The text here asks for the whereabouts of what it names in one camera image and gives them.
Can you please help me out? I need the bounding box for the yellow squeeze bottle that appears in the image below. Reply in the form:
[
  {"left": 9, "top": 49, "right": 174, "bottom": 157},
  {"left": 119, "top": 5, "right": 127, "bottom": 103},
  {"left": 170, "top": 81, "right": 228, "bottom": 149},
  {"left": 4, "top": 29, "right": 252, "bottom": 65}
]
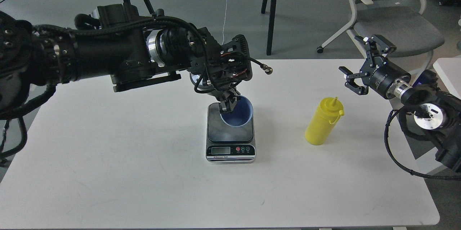
[{"left": 304, "top": 97, "right": 345, "bottom": 146}]

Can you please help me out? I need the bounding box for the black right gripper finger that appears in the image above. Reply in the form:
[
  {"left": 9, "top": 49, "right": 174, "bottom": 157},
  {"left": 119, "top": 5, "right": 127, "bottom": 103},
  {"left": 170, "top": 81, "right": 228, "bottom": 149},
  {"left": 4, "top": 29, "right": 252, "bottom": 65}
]
[
  {"left": 339, "top": 66, "right": 370, "bottom": 96},
  {"left": 354, "top": 35, "right": 397, "bottom": 72}
]

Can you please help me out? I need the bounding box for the blue plastic cup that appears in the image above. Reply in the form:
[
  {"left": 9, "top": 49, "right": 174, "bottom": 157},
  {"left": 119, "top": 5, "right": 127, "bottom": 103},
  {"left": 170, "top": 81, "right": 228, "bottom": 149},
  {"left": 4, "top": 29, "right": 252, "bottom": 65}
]
[{"left": 220, "top": 96, "right": 254, "bottom": 127}]

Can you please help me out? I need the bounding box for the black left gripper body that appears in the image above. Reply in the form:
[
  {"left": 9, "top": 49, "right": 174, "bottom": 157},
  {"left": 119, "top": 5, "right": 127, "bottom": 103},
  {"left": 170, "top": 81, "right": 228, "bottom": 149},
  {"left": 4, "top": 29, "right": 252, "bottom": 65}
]
[{"left": 207, "top": 84, "right": 241, "bottom": 102}]

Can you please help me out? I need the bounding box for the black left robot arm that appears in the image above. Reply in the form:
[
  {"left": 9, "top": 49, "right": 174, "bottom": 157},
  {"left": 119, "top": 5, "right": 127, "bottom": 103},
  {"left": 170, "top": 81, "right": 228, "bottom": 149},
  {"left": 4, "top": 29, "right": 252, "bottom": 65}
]
[{"left": 1, "top": 3, "right": 273, "bottom": 163}]

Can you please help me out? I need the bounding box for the black digital kitchen scale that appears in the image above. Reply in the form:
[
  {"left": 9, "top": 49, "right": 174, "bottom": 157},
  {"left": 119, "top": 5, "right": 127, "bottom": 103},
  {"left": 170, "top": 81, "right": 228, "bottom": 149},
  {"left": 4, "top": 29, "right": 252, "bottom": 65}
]
[{"left": 205, "top": 102, "right": 256, "bottom": 164}]

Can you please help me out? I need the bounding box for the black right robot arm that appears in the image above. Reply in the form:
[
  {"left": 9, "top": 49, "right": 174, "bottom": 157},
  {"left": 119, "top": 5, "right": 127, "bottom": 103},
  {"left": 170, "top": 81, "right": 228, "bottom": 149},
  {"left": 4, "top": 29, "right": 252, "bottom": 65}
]
[{"left": 339, "top": 35, "right": 461, "bottom": 181}]

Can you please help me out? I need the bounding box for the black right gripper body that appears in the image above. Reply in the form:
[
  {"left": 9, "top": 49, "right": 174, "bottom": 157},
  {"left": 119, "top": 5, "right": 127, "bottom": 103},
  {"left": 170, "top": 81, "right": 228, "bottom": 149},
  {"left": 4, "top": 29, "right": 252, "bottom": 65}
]
[{"left": 362, "top": 61, "right": 411, "bottom": 99}]

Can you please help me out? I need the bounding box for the grey office chair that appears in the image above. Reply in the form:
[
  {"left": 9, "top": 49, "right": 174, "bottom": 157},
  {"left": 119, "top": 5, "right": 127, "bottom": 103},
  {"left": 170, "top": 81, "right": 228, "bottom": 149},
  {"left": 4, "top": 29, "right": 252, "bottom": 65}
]
[{"left": 316, "top": 0, "right": 445, "bottom": 72}]

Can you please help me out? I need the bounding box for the white hanging cable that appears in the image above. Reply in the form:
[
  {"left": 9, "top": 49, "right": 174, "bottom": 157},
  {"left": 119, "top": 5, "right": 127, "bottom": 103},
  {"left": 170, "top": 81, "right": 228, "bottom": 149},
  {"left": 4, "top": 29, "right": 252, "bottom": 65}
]
[{"left": 217, "top": 0, "right": 231, "bottom": 59}]

